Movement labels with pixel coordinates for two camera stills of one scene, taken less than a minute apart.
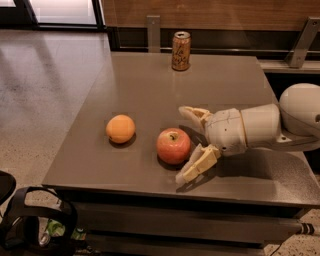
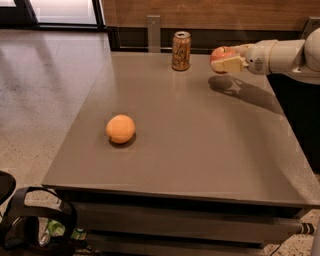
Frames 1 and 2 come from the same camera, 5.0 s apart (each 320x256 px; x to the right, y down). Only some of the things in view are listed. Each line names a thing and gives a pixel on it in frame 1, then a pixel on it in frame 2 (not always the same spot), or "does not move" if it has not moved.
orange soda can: (181, 50) does not move
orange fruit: (120, 128) does not move
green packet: (55, 228) does not move
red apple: (173, 146) → (224, 53)
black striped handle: (306, 228) does not move
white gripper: (224, 130) → (257, 60)
